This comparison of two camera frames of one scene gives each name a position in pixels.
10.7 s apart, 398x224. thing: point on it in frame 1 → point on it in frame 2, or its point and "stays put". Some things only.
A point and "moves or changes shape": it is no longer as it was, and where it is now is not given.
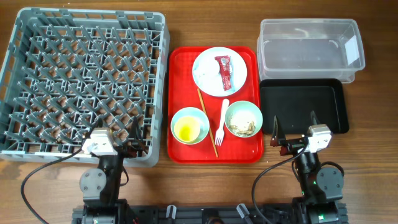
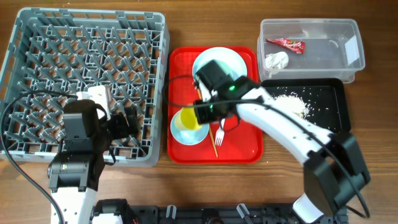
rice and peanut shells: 234,129 → 293,102
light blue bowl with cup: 189,126 stays put
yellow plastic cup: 186,129 moves or changes shape
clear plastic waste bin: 294,48 stays put
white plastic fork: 219,135 stays put
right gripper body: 291,146 → 208,111
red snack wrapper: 225,67 → 298,46
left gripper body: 129,150 → 117,129
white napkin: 206,68 moves or changes shape
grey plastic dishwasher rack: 66,71 stays put
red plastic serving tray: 183,93 stays put
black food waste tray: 293,100 stays put
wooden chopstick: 210,133 stays put
